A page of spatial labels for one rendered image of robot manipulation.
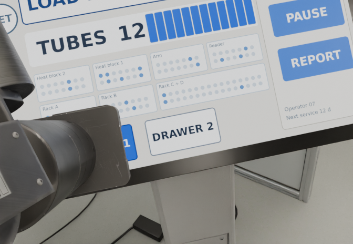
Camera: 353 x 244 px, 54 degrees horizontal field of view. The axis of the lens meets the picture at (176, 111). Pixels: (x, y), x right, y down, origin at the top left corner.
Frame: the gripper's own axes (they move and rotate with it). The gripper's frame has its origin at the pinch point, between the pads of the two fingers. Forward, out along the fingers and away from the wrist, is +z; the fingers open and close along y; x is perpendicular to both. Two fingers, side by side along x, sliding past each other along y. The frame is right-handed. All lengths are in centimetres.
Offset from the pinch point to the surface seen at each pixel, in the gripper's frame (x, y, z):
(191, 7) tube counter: -15.0, -15.3, 7.5
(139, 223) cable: 41, 7, 112
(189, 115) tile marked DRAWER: -1.1, -12.4, 7.4
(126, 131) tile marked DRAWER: -0.7, -4.1, 7.3
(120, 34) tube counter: -13.1, -5.4, 7.5
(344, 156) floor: 33, -95, 126
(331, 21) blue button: -10.0, -33.4, 7.5
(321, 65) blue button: -4.4, -30.9, 7.4
